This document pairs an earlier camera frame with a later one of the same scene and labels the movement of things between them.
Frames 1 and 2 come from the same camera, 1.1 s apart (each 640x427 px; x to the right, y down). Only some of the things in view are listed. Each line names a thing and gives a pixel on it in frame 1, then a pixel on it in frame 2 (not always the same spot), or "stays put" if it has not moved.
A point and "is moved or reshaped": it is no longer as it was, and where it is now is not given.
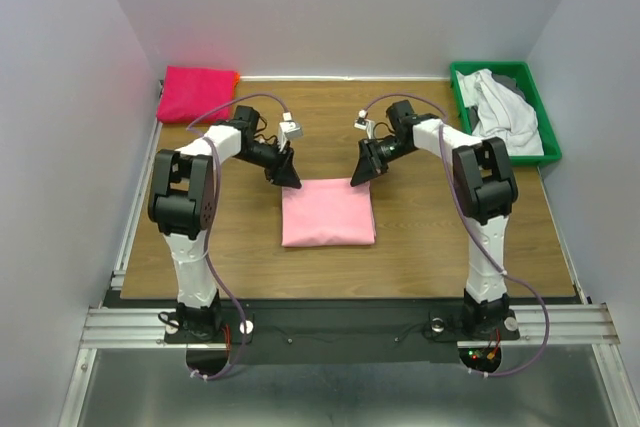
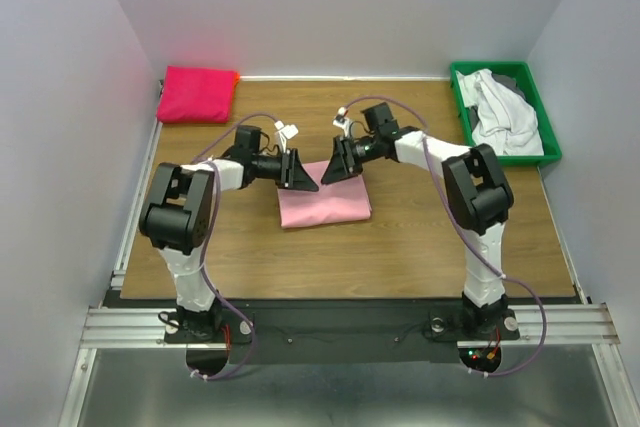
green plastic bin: [520, 71] stays put
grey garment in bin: [509, 82] stays put
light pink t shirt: [328, 212] is moved or reshaped
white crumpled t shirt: [502, 113] stays put
